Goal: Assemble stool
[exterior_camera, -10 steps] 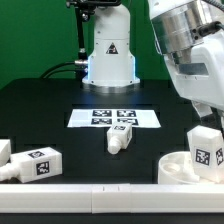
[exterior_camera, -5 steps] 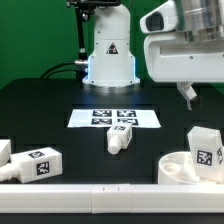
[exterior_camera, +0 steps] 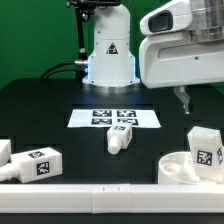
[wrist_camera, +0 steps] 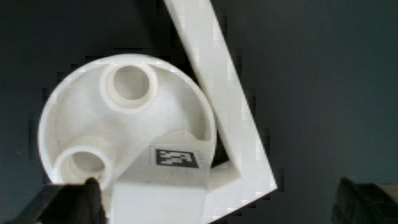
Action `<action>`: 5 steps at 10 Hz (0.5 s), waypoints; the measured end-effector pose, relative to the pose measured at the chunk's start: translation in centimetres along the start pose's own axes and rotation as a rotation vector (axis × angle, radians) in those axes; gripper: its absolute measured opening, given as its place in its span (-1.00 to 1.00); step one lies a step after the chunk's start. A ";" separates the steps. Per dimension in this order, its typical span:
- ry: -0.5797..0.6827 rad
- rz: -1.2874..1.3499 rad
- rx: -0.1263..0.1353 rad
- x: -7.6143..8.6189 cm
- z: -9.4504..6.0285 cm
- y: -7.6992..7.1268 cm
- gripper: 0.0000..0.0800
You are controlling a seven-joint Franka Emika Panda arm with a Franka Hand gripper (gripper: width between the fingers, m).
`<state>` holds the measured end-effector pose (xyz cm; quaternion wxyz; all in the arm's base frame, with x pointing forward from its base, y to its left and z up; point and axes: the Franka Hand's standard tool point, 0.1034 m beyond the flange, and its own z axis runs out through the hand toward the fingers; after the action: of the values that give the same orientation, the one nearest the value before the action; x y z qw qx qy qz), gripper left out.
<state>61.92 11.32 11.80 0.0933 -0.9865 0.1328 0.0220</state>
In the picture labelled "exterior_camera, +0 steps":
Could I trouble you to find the black cables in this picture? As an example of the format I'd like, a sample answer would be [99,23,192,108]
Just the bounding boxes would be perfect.
[40,61,88,80]

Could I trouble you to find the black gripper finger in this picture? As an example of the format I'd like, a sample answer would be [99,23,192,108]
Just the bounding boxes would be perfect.
[174,86,190,114]

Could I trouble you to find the paper sheet with tags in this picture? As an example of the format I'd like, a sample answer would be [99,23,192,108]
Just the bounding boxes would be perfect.
[67,109,161,128]

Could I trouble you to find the white U-shaped obstacle fence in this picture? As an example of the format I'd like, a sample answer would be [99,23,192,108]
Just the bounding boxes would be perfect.
[0,138,224,215]

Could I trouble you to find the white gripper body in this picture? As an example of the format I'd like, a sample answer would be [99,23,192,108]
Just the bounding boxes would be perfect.
[139,31,224,88]

